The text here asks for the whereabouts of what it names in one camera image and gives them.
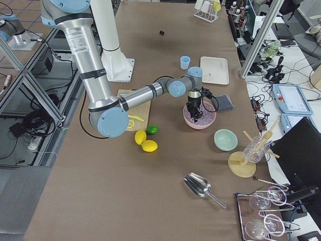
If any teach pendant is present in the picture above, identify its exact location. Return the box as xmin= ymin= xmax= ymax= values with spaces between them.
xmin=272 ymin=84 xmax=313 ymax=115
xmin=280 ymin=113 xmax=316 ymax=134

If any steel ice scoop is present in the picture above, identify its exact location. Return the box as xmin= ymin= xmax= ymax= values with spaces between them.
xmin=184 ymin=172 xmax=227 ymax=209

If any wooden cutting board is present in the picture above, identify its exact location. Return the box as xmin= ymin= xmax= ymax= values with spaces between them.
xmin=126 ymin=101 xmax=151 ymax=132

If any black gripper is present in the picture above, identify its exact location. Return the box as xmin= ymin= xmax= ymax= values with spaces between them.
xmin=186 ymin=87 xmax=213 ymax=123

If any cream rabbit tray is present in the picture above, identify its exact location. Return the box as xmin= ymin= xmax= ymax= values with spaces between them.
xmin=200 ymin=56 xmax=229 ymax=85

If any clear glass on stand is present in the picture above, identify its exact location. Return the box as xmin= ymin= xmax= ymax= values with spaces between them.
xmin=243 ymin=136 xmax=271 ymax=163

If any pink bowl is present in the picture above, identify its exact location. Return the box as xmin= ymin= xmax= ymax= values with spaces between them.
xmin=183 ymin=101 xmax=216 ymax=130

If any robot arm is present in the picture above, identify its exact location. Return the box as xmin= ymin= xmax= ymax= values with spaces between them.
xmin=1 ymin=14 xmax=43 ymax=51
xmin=41 ymin=1 xmax=210 ymax=138

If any light blue cup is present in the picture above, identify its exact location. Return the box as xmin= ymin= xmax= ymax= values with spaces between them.
xmin=180 ymin=56 xmax=191 ymax=70

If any black monitor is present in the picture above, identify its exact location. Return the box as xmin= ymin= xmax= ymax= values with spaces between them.
xmin=271 ymin=117 xmax=320 ymax=187

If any white cup rack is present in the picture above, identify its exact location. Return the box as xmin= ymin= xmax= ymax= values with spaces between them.
xmin=194 ymin=0 xmax=221 ymax=23

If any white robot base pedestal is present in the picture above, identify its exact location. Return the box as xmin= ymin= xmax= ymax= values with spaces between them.
xmin=90 ymin=0 xmax=134 ymax=83

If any mint green bowl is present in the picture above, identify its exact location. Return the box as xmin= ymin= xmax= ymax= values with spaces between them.
xmin=214 ymin=129 xmax=238 ymax=151

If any yellow lemon outer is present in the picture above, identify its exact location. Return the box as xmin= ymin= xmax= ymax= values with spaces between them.
xmin=141 ymin=140 xmax=158 ymax=152

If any teach pendant lower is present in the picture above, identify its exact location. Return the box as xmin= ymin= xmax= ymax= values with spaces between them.
xmin=280 ymin=113 xmax=316 ymax=134

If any teach pendant upper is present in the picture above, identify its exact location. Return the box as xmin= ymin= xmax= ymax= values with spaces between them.
xmin=272 ymin=84 xmax=313 ymax=115

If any clear ice cubes pile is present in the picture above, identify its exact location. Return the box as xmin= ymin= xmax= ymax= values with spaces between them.
xmin=183 ymin=101 xmax=216 ymax=126

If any yellow plastic knife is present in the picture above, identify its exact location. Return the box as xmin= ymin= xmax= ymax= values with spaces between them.
xmin=128 ymin=115 xmax=144 ymax=122

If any yellow lemon near board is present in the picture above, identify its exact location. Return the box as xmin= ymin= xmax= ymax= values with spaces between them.
xmin=134 ymin=130 xmax=147 ymax=145

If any wooden cup stand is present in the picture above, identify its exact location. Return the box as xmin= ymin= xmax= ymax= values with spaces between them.
xmin=228 ymin=119 xmax=280 ymax=178

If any green lime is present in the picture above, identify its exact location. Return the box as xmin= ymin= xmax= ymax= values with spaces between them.
xmin=146 ymin=125 xmax=159 ymax=135

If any aluminium frame post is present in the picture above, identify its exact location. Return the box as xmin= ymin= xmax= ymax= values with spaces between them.
xmin=240 ymin=0 xmax=284 ymax=79

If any wine glass rack tray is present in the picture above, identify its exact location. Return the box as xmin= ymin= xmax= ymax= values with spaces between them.
xmin=235 ymin=185 xmax=300 ymax=240

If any lemon slice lower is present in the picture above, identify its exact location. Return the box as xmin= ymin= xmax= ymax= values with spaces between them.
xmin=127 ymin=119 xmax=135 ymax=129

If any grey folded cloth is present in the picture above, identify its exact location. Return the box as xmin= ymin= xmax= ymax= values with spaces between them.
xmin=211 ymin=94 xmax=234 ymax=111

